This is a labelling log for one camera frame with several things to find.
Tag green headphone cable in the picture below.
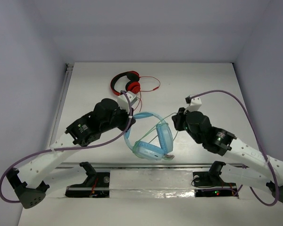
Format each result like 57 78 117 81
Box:
131 113 180 161

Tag light blue headphones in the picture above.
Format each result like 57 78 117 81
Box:
124 112 176 161

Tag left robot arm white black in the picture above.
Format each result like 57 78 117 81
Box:
2 94 136 209

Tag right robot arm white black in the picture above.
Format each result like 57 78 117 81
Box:
172 108 283 203

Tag red black headphones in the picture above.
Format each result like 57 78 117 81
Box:
110 71 141 96

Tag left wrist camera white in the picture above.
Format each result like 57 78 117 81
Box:
117 91 137 114

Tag aluminium rail left side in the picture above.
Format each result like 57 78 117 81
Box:
47 64 74 147

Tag aluminium rail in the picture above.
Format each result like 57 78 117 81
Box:
56 162 242 169
47 64 74 147

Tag aluminium rail front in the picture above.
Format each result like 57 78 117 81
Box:
56 162 242 169

